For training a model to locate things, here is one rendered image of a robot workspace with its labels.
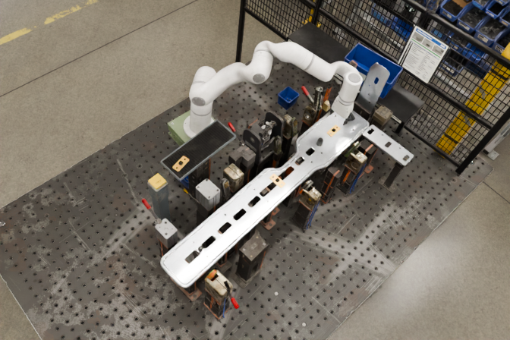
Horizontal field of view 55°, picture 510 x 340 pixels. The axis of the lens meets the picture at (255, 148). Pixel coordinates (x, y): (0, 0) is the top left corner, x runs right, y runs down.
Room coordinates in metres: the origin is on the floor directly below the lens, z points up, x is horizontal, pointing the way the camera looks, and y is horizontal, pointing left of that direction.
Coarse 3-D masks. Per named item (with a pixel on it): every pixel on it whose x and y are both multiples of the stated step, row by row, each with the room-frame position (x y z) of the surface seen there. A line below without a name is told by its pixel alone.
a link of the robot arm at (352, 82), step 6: (354, 72) 1.68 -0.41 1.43; (348, 78) 1.63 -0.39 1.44; (354, 78) 1.64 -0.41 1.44; (360, 78) 1.64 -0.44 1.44; (342, 84) 1.64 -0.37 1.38; (348, 84) 1.61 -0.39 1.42; (354, 84) 1.60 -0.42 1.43; (360, 84) 1.62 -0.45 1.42; (342, 90) 1.62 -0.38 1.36; (348, 90) 1.60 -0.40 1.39; (354, 90) 1.60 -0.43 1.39; (342, 96) 1.61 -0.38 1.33; (348, 96) 1.60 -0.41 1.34; (354, 96) 1.61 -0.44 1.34
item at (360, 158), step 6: (354, 150) 1.51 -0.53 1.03; (348, 156) 1.48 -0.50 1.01; (354, 156) 1.46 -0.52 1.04; (360, 156) 1.47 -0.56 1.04; (366, 156) 1.48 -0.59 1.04; (348, 162) 1.47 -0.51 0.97; (354, 162) 1.45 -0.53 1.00; (360, 162) 1.43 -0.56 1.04; (366, 162) 1.46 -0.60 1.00; (348, 168) 1.46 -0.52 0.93; (354, 168) 1.44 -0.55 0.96; (360, 168) 1.44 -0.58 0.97; (342, 174) 1.47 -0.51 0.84; (348, 174) 1.46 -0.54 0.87; (354, 174) 1.44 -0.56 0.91; (342, 180) 1.46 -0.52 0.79; (348, 180) 1.46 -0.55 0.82; (354, 180) 1.47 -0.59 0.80; (336, 186) 1.47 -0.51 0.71; (342, 186) 1.45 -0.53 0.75; (348, 186) 1.43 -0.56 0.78; (342, 192) 1.44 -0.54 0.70; (348, 192) 1.44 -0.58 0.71
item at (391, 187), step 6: (396, 162) 1.53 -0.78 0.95; (396, 168) 1.53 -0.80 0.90; (402, 168) 1.51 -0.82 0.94; (390, 174) 1.53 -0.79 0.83; (396, 174) 1.52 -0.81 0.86; (384, 180) 1.57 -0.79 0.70; (390, 180) 1.52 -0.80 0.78; (384, 186) 1.52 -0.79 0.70; (390, 186) 1.52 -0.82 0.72; (396, 186) 1.54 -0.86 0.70; (390, 192) 1.49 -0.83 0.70
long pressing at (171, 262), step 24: (336, 120) 1.72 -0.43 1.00; (360, 120) 1.75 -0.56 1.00; (312, 144) 1.52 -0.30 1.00; (336, 144) 1.55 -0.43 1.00; (312, 168) 1.37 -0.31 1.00; (240, 192) 1.16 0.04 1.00; (288, 192) 1.21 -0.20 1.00; (216, 216) 1.01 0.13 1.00; (264, 216) 1.05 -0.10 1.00; (192, 240) 0.87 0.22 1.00; (216, 240) 0.89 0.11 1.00; (240, 240) 0.91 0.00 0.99; (168, 264) 0.74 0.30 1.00; (192, 264) 0.76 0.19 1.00
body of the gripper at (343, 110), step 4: (336, 100) 1.64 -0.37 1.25; (332, 104) 1.65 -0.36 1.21; (336, 104) 1.63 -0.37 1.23; (340, 104) 1.62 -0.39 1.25; (344, 104) 1.60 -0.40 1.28; (352, 104) 1.62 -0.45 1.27; (332, 108) 1.64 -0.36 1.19; (336, 108) 1.63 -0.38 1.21; (340, 108) 1.62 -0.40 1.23; (344, 108) 1.61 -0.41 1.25; (348, 108) 1.60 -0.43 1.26; (352, 108) 1.62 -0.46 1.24; (336, 112) 1.62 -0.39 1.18; (340, 112) 1.61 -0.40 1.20; (344, 112) 1.60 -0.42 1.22; (348, 112) 1.60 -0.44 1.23; (344, 116) 1.60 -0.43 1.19
